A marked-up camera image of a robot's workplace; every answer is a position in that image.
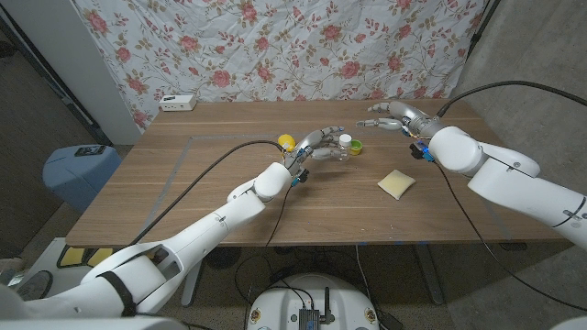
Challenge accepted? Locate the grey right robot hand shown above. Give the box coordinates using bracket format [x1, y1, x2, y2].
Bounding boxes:
[355, 100, 444, 139]

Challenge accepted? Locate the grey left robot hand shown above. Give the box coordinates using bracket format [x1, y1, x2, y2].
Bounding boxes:
[282, 126, 346, 178]

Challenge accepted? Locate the clear medicine bottle white cap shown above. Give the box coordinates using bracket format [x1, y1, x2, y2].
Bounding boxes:
[327, 133, 353, 162]

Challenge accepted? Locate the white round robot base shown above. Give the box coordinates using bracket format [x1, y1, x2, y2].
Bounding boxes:
[247, 273, 381, 330]

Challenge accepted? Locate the yellow toy lemon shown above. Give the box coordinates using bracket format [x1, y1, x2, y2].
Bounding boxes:
[277, 133, 297, 153]

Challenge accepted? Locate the floral print backdrop cloth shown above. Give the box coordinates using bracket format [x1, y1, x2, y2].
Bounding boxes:
[72, 0, 491, 133]

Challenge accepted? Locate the black stand pole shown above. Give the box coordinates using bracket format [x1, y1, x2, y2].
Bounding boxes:
[466, 0, 502, 59]

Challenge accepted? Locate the white power strip box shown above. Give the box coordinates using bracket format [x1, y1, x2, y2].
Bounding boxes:
[159, 93, 198, 113]

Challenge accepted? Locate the grey table leg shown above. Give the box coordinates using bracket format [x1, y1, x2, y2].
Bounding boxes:
[415, 245, 446, 306]

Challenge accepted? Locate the black antenna module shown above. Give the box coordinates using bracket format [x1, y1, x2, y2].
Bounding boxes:
[298, 287, 337, 330]

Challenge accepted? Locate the white table leg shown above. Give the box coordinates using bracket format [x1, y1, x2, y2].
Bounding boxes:
[181, 260, 205, 307]

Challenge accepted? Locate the black flat device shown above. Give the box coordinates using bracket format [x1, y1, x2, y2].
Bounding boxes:
[73, 144, 107, 158]

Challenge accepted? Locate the blue grey bin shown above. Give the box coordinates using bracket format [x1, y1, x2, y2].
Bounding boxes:
[41, 144, 123, 215]

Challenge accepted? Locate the yellow black floor sticker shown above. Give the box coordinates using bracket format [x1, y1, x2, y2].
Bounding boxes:
[56, 245, 115, 270]

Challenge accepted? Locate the grey white sneaker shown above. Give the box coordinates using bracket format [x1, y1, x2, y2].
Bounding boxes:
[16, 269, 54, 302]

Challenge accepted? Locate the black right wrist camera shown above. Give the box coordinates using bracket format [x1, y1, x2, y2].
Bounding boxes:
[409, 140, 435, 163]

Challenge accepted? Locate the left arm thick black cable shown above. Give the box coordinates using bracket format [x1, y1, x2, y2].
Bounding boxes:
[130, 139, 285, 247]

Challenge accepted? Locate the arm thick black cable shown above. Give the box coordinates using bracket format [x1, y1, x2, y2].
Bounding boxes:
[435, 80, 587, 118]
[130, 139, 285, 247]

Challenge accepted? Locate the left wrist thin black cable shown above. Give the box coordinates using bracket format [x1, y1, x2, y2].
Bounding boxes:
[264, 181, 297, 248]

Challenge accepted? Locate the wrist thin black cable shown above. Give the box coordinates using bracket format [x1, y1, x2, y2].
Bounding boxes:
[264, 181, 297, 248]
[431, 159, 587, 313]

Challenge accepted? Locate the right arm thick black cable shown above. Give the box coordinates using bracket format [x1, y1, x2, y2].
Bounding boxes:
[435, 80, 587, 118]

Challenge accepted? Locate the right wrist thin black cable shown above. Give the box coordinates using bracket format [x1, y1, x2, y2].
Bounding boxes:
[431, 159, 587, 313]

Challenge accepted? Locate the grey floor cable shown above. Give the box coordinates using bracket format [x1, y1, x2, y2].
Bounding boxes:
[355, 245, 382, 318]

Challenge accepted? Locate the black looped floor cable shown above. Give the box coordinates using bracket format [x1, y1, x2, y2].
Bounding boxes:
[233, 254, 317, 317]

